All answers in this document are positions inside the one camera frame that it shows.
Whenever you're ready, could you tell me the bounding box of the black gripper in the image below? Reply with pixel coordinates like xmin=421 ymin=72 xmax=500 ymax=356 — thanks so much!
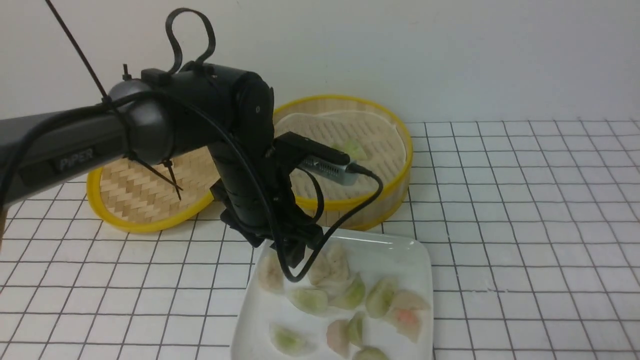
xmin=210 ymin=150 xmax=325 ymax=268

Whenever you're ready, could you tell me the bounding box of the white dumpling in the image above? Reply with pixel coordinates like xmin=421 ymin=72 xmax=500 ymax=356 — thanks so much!
xmin=307 ymin=243 xmax=351 ymax=287
xmin=257 ymin=249 xmax=284 ymax=294

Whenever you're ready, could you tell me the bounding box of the pink dumpling front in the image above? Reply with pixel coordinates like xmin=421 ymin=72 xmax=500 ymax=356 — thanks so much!
xmin=326 ymin=319 xmax=350 ymax=359

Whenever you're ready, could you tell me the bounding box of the pink dumpling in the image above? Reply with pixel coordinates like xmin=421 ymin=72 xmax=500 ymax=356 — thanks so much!
xmin=326 ymin=319 xmax=350 ymax=359
xmin=382 ymin=289 xmax=432 ymax=344

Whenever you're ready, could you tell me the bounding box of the green dumpling bottom edge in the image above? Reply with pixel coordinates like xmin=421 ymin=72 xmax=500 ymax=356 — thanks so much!
xmin=352 ymin=346 xmax=389 ymax=360

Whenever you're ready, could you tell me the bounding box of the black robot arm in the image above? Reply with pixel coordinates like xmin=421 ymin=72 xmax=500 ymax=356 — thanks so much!
xmin=1 ymin=61 xmax=326 ymax=268

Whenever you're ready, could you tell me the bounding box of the white square plate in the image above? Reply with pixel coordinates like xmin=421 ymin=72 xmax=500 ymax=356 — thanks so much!
xmin=230 ymin=230 xmax=434 ymax=360

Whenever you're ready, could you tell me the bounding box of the green dumpling in steamer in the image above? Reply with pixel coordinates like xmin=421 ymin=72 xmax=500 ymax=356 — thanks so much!
xmin=332 ymin=137 xmax=368 ymax=162

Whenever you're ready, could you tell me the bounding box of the woven bamboo steamer lid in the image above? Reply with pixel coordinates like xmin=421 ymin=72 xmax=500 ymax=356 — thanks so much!
xmin=86 ymin=146 xmax=220 ymax=233

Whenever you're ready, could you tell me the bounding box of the yellow-rimmed bamboo steamer basket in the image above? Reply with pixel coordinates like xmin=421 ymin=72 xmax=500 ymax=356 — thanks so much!
xmin=273 ymin=95 xmax=414 ymax=231

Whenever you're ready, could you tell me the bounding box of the white steamer liner paper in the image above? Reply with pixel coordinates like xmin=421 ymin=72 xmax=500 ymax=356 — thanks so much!
xmin=275 ymin=111 xmax=407 ymax=167

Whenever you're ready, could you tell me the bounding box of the white grid tablecloth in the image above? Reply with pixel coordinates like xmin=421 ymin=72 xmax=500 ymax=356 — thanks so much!
xmin=0 ymin=120 xmax=640 ymax=360

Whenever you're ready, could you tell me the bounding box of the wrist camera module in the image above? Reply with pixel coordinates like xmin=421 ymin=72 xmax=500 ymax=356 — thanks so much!
xmin=273 ymin=132 xmax=359 ymax=186

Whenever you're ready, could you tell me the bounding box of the black camera cable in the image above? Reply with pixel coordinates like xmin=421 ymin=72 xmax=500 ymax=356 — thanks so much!
xmin=0 ymin=92 xmax=385 ymax=284

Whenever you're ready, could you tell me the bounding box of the black cable tie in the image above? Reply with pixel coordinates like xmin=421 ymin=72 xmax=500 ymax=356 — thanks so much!
xmin=129 ymin=153 xmax=184 ymax=202

